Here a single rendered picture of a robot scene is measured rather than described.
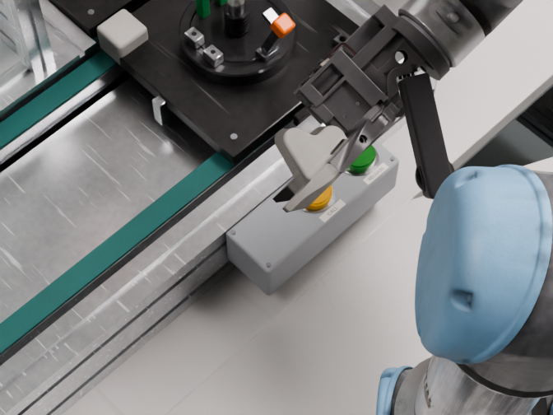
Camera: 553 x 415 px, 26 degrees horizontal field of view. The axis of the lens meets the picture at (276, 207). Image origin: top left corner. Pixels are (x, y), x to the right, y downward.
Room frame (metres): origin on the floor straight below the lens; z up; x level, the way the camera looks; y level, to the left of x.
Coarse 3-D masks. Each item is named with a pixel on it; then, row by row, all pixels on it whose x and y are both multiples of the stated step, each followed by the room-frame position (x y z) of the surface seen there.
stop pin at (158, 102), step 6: (156, 96) 0.83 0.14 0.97; (156, 102) 0.82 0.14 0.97; (162, 102) 0.82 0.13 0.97; (156, 108) 0.82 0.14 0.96; (162, 108) 0.82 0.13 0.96; (156, 114) 0.82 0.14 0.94; (162, 114) 0.81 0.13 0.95; (168, 114) 0.82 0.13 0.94; (156, 120) 0.82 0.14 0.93; (162, 120) 0.81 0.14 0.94; (168, 120) 0.82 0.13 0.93
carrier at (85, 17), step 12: (60, 0) 0.97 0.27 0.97; (72, 0) 0.97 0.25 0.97; (84, 0) 0.97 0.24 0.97; (96, 0) 0.97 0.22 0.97; (108, 0) 0.97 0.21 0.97; (120, 0) 0.97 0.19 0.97; (132, 0) 0.97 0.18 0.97; (144, 0) 0.98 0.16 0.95; (72, 12) 0.95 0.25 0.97; (84, 12) 0.95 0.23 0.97; (96, 12) 0.95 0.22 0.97; (108, 12) 0.95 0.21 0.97; (84, 24) 0.93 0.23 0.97; (96, 24) 0.93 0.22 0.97
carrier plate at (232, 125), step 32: (160, 0) 0.97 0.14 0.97; (192, 0) 0.97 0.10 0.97; (288, 0) 0.97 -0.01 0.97; (320, 0) 0.97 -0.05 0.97; (160, 32) 0.92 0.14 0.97; (320, 32) 0.92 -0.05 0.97; (352, 32) 0.92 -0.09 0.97; (128, 64) 0.87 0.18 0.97; (160, 64) 0.87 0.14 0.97; (288, 64) 0.87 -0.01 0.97; (192, 96) 0.82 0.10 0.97; (224, 96) 0.82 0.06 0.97; (256, 96) 0.82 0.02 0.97; (288, 96) 0.82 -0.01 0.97; (192, 128) 0.79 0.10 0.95; (224, 128) 0.78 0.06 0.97; (256, 128) 0.78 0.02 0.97
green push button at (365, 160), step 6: (366, 150) 0.75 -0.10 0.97; (372, 150) 0.75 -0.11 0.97; (360, 156) 0.74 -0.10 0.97; (366, 156) 0.74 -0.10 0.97; (372, 156) 0.74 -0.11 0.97; (354, 162) 0.73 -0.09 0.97; (360, 162) 0.73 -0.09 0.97; (366, 162) 0.73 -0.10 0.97; (372, 162) 0.73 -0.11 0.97; (348, 168) 0.73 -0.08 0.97; (354, 168) 0.73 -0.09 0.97; (360, 168) 0.73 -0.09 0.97; (366, 168) 0.73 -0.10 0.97
